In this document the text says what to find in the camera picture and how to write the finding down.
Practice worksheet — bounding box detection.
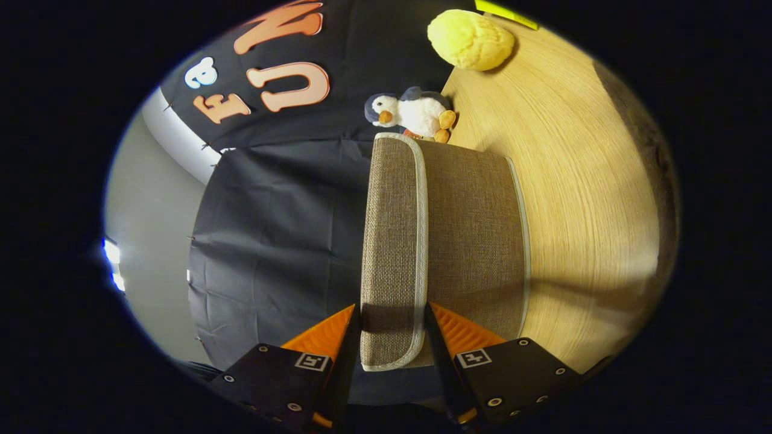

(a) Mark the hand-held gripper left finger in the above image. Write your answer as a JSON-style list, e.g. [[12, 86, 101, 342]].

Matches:
[[208, 304, 361, 430]]

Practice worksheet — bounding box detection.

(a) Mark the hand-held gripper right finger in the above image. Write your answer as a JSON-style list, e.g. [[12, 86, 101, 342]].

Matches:
[[425, 303, 586, 430]]

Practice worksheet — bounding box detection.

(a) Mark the brown fabric storage box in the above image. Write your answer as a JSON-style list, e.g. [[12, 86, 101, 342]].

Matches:
[[360, 132, 532, 372]]

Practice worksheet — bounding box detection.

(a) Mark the black backdrop cloth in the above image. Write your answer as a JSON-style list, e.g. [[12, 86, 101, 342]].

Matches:
[[160, 0, 477, 406]]

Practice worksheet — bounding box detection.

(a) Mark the penguin plush toy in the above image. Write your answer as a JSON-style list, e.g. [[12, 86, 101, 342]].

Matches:
[[364, 86, 457, 144]]

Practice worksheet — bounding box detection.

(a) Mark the ceiling light strip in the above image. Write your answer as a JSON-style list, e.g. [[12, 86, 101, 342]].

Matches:
[[101, 236, 127, 293]]

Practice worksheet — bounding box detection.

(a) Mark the yellow bun plush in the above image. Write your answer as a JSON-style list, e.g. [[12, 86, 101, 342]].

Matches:
[[427, 9, 517, 72]]

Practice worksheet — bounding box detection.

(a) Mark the yellow book with red circle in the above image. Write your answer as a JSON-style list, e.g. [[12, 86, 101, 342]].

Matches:
[[475, 0, 540, 31]]

